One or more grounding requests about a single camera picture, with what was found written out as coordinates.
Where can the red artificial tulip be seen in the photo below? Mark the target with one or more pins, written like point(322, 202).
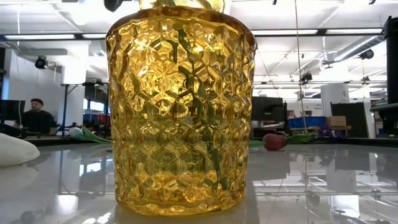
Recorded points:
point(275, 142)

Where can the white artificial tulip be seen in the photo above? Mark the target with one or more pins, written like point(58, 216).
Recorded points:
point(15, 151)
point(75, 132)

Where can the purple flower sprig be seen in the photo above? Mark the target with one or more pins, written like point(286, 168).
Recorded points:
point(214, 155)
point(326, 130)

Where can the yellow textured glass vase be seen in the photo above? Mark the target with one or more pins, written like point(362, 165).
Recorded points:
point(149, 93)

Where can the black computer monitor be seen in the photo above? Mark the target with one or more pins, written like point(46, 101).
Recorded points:
point(11, 110)
point(267, 109)

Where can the blue storage bin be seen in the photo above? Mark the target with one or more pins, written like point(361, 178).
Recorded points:
point(306, 122)

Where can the black metal stand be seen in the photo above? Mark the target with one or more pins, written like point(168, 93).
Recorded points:
point(65, 105)

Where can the white cabinet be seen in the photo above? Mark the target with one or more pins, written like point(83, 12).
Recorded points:
point(334, 99)

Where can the cardboard box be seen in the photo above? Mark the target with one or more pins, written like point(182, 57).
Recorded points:
point(335, 120)

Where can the black upright panel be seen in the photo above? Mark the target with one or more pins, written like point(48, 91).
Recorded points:
point(349, 119)

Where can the person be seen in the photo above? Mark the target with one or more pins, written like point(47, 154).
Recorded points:
point(37, 121)

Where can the grey side desk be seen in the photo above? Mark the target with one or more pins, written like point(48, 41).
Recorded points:
point(385, 107)

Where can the black support pole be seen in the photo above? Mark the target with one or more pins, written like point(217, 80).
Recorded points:
point(392, 62)

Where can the black ceiling camera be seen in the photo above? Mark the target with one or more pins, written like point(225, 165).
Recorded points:
point(41, 63)
point(306, 77)
point(367, 54)

